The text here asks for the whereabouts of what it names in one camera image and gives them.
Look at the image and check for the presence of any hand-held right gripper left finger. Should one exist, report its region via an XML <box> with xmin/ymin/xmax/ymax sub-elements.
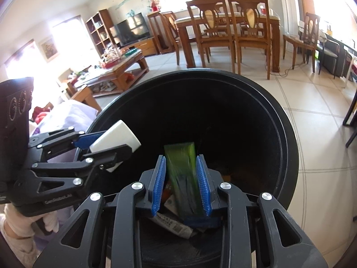
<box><xmin>33</xmin><ymin>155</ymin><xmax>167</xmax><ymax>268</ymax></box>

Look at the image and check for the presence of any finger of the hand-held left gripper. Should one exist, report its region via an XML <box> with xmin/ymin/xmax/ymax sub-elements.
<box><xmin>28</xmin><ymin>127</ymin><xmax>106</xmax><ymax>157</ymax></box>
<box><xmin>13</xmin><ymin>144</ymin><xmax>133</xmax><ymax>199</ymax></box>

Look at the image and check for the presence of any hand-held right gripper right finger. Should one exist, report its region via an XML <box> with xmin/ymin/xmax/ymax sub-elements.
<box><xmin>195</xmin><ymin>155</ymin><xmax>328</xmax><ymax>268</ymax></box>

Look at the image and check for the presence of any green rectangular box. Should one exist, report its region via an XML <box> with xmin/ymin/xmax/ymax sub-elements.
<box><xmin>164</xmin><ymin>142</ymin><xmax>208</xmax><ymax>218</ymax></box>

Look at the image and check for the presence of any white rounded block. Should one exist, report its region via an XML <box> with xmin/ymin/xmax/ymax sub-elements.
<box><xmin>89</xmin><ymin>120</ymin><xmax>142</xmax><ymax>173</ymax></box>

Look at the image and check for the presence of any black trash bin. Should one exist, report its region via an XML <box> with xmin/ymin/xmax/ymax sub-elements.
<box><xmin>84</xmin><ymin>67</ymin><xmax>299</xmax><ymax>268</ymax></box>

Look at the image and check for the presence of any person's left forearm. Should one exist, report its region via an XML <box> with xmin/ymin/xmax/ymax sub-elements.
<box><xmin>0</xmin><ymin>229</ymin><xmax>41</xmax><ymax>268</ymax></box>

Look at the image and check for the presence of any person's left hand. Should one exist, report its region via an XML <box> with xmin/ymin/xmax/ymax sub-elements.
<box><xmin>0</xmin><ymin>204</ymin><xmax>60</xmax><ymax>236</ymax></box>

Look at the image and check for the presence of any red cloth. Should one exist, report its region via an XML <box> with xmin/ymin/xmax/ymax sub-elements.
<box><xmin>31</xmin><ymin>103</ymin><xmax>54</xmax><ymax>124</ymax></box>

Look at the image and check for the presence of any blue packet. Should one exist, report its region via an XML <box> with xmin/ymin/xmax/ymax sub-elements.
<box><xmin>183</xmin><ymin>214</ymin><xmax>224</xmax><ymax>228</ymax></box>

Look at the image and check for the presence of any white printed packet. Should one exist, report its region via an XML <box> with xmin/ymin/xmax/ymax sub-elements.
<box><xmin>155</xmin><ymin>193</ymin><xmax>202</xmax><ymax>240</ymax></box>

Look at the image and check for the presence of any wooden coffee table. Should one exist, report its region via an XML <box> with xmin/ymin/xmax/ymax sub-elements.
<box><xmin>73</xmin><ymin>49</ymin><xmax>150</xmax><ymax>98</ymax></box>

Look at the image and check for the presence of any clutter of bottles and boxes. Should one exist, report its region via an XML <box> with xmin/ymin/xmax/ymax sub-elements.
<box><xmin>58</xmin><ymin>45</ymin><xmax>140</xmax><ymax>88</ymax></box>

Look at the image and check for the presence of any large bright window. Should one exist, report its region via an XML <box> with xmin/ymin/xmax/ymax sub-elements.
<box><xmin>52</xmin><ymin>15</ymin><xmax>93</xmax><ymax>71</ymax></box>

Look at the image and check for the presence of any wooden television stand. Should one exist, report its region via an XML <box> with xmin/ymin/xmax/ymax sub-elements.
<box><xmin>120</xmin><ymin>37</ymin><xmax>158</xmax><ymax>57</ymax></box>

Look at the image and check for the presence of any wooden bookshelf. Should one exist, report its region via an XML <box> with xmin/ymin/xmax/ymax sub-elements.
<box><xmin>85</xmin><ymin>9</ymin><xmax>118</xmax><ymax>60</ymax></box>

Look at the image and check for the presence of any black flat television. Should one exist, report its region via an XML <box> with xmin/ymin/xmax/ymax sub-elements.
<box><xmin>113</xmin><ymin>13</ymin><xmax>151</xmax><ymax>47</ymax></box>

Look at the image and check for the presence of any tall wooden plant stand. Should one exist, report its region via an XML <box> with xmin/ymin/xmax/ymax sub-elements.
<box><xmin>146</xmin><ymin>10</ymin><xmax>175</xmax><ymax>55</ymax></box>

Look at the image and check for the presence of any wooden dining chair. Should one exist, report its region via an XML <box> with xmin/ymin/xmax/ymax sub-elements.
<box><xmin>283</xmin><ymin>13</ymin><xmax>322</xmax><ymax>73</ymax></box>
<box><xmin>186</xmin><ymin>0</ymin><xmax>238</xmax><ymax>73</ymax></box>
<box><xmin>226</xmin><ymin>0</ymin><xmax>272</xmax><ymax>80</ymax></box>
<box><xmin>162</xmin><ymin>11</ymin><xmax>185</xmax><ymax>65</ymax></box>

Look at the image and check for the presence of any wooden dining table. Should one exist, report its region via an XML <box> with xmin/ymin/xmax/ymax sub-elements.
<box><xmin>174</xmin><ymin>13</ymin><xmax>281</xmax><ymax>73</ymax></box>

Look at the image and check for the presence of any black table leg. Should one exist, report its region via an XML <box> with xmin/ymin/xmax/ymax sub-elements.
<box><xmin>342</xmin><ymin>89</ymin><xmax>357</xmax><ymax>149</ymax></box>

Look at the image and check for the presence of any white standing air conditioner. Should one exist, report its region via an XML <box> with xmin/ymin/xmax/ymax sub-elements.
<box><xmin>277</xmin><ymin>0</ymin><xmax>301</xmax><ymax>35</ymax></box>

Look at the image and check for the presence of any framed wall painting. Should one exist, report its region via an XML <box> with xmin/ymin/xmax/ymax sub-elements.
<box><xmin>37</xmin><ymin>37</ymin><xmax>60</xmax><ymax>62</ymax></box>

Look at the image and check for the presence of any floor cable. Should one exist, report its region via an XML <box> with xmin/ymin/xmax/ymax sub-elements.
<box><xmin>276</xmin><ymin>61</ymin><xmax>305</xmax><ymax>78</ymax></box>

